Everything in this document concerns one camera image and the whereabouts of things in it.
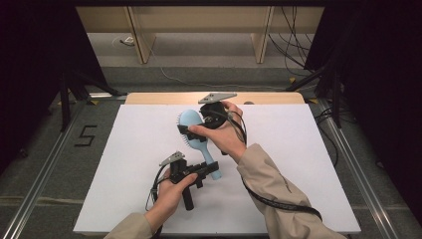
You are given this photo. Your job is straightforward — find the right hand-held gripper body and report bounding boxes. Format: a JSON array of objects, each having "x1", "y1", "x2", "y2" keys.
[{"x1": 197, "y1": 92, "x2": 238, "y2": 130}]

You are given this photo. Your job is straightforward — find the aluminium floor rail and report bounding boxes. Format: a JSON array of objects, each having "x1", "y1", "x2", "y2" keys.
[
  {"x1": 1, "y1": 99, "x2": 91, "y2": 239},
  {"x1": 317, "y1": 99, "x2": 399, "y2": 239}
]

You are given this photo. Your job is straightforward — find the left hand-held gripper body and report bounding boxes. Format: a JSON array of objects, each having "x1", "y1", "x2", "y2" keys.
[{"x1": 158, "y1": 150, "x2": 202, "y2": 212}]

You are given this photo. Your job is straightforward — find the person's left hand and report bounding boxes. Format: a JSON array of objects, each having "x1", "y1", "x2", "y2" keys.
[{"x1": 144, "y1": 168, "x2": 199, "y2": 233}]

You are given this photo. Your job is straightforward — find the black metal stand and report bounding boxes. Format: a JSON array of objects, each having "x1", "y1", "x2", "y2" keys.
[
  {"x1": 59, "y1": 68, "x2": 127, "y2": 132},
  {"x1": 285, "y1": 63, "x2": 342, "y2": 128}
]

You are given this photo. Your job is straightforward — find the wooden table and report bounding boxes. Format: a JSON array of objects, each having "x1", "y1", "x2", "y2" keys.
[{"x1": 124, "y1": 92, "x2": 306, "y2": 106}]

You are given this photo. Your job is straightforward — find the white board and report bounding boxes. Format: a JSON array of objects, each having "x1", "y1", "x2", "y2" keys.
[{"x1": 73, "y1": 103, "x2": 362, "y2": 235}]

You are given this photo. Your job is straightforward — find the person's right hand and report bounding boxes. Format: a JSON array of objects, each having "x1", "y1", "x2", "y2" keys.
[{"x1": 188, "y1": 100, "x2": 248, "y2": 164}]

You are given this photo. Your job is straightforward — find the light wooden bench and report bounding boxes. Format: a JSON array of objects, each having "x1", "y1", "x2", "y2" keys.
[{"x1": 75, "y1": 6, "x2": 325, "y2": 65}]

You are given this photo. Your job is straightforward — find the light blue hairbrush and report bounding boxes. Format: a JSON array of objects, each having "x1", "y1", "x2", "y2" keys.
[{"x1": 176, "y1": 109, "x2": 223, "y2": 181}]

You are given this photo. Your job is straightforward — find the hanging black cables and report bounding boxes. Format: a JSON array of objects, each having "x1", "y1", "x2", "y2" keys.
[{"x1": 268, "y1": 6, "x2": 319, "y2": 78}]

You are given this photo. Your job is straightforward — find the left hand-held gripper cable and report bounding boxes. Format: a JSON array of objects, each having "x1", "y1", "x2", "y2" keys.
[{"x1": 144, "y1": 163, "x2": 171, "y2": 239}]

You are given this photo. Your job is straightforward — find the black curtain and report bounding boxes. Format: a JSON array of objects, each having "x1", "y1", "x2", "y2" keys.
[
  {"x1": 0, "y1": 0, "x2": 108, "y2": 177},
  {"x1": 303, "y1": 0, "x2": 422, "y2": 230}
]

